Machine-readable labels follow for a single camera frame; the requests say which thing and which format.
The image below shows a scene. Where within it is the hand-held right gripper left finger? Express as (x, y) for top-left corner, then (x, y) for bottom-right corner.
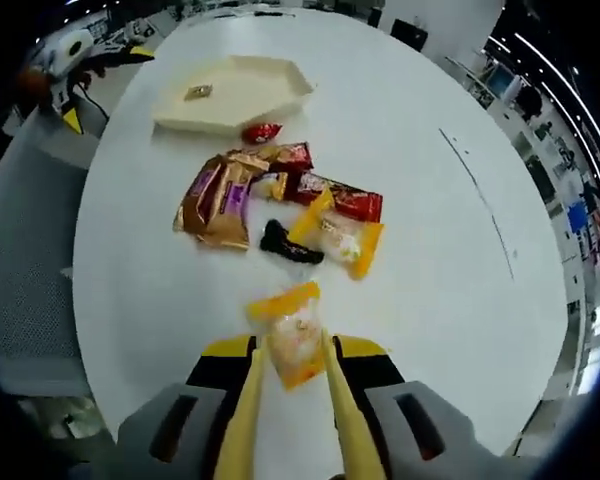
(117, 335), (259, 480)

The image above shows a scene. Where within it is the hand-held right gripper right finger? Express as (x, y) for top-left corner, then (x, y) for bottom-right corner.
(332, 334), (481, 480)

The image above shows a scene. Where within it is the beige hexagonal container tray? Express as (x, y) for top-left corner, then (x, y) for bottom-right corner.
(152, 54), (315, 139)

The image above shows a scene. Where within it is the orange clear food packet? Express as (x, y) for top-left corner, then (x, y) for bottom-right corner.
(287, 188), (385, 280)
(244, 280), (331, 392)

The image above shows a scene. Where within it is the gold purple biscuit food packet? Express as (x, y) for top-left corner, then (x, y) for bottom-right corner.
(173, 153), (231, 236)
(207, 149), (271, 251)

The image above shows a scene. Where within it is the shiny red food packet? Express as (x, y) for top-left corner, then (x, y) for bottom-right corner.
(242, 122), (285, 145)

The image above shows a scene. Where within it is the small yellow white food candy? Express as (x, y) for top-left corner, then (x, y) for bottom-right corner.
(252, 171), (289, 202)

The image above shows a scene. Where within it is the dark red food bar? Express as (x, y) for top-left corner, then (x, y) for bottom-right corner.
(285, 172), (384, 224)
(267, 142), (314, 174)

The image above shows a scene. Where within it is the black food packet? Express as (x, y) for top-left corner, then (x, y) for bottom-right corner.
(258, 218), (326, 264)

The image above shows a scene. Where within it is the person's left hand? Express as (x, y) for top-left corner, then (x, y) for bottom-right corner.
(18, 65), (51, 97)

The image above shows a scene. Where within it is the blue box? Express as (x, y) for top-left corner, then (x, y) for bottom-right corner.
(568, 202), (589, 234)

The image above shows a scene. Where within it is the black cable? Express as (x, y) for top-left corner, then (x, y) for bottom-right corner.
(67, 74), (112, 121)

